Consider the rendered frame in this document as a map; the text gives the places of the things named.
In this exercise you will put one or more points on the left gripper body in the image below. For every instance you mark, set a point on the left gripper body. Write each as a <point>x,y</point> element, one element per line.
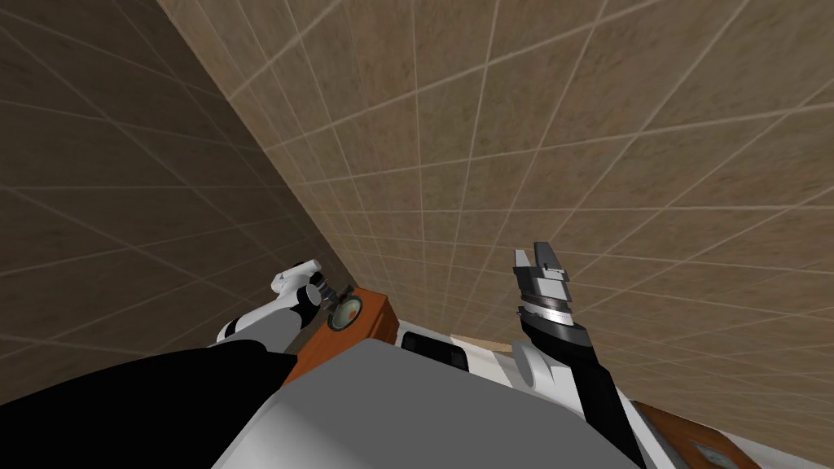
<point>332,296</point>

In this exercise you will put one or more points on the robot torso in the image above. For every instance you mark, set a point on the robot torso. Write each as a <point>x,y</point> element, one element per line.
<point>404,417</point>

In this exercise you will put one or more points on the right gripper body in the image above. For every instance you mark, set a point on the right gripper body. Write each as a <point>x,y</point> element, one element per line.
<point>546,290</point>

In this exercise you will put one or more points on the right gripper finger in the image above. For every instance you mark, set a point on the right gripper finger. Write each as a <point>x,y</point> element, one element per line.
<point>522,259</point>
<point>547,257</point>

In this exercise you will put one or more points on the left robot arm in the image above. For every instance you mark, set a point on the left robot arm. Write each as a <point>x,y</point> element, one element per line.
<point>137,410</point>

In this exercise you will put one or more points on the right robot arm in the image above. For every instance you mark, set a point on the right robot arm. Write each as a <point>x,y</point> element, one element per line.
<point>589,371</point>

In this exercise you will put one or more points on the brown wooden cupboard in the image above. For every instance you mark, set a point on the brown wooden cupboard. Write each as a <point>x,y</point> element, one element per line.
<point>326,352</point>

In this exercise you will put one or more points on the brown wooden panel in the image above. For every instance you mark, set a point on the brown wooden panel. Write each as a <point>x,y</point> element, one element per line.
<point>684,433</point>

